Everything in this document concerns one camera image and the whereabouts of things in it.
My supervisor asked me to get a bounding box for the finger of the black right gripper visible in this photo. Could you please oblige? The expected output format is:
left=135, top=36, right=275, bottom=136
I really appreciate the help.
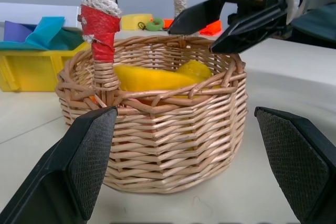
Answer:
left=208, top=5, right=287, bottom=54
left=167, top=0, right=228, bottom=37

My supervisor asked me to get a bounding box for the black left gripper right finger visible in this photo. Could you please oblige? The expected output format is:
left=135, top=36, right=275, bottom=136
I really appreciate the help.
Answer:
left=254, top=106, right=336, bottom=224

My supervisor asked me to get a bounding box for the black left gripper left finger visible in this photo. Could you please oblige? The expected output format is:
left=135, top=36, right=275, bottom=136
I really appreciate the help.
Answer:
left=0, top=106, right=118, bottom=224

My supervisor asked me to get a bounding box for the yellow lemon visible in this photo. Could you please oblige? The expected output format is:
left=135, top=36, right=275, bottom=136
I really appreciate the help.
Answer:
left=177, top=59, right=213, bottom=80

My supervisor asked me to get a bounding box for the yellow sponge block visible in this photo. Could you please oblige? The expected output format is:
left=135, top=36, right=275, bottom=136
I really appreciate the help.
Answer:
left=121, top=13, right=154, bottom=31

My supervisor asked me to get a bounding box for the dark teal bulky object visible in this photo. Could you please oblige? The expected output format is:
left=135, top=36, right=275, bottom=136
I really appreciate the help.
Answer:
left=287, top=3, right=336, bottom=49

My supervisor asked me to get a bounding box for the yellow banana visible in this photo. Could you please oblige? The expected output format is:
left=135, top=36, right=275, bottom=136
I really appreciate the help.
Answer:
left=113, top=65, right=202, bottom=91

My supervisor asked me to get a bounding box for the yellow plastic bin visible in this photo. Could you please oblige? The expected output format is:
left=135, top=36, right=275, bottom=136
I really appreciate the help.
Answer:
left=0, top=41, right=91, bottom=92

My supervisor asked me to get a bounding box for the teal cloth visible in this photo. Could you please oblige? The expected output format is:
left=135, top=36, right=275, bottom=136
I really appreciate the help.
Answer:
left=0, top=16, right=85, bottom=51

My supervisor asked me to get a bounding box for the purple cloth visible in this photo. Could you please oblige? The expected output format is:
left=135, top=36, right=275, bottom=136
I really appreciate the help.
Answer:
left=3, top=20, right=38, bottom=43

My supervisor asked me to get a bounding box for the white box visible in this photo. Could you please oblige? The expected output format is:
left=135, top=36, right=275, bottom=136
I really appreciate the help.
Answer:
left=0, top=2, right=82, bottom=42

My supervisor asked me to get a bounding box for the green ring toy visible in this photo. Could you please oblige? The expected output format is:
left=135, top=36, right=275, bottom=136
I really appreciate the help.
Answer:
left=145, top=17, right=165, bottom=32

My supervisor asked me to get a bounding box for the wicker basket with rope handle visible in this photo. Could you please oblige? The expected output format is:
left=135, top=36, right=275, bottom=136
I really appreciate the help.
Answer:
left=55, top=0, right=249, bottom=195

